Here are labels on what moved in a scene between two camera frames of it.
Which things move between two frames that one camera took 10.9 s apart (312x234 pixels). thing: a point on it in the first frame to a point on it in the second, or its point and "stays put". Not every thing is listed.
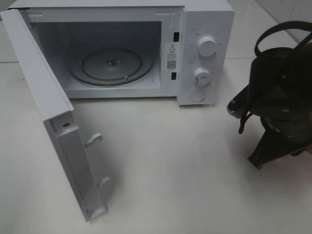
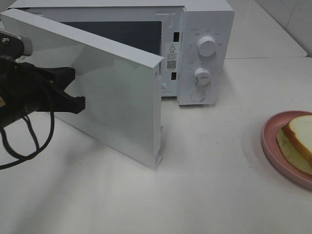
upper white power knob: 206,46 stays put
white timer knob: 202,76 stays put
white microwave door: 57,112 to 122,87
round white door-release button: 197,95 stays put
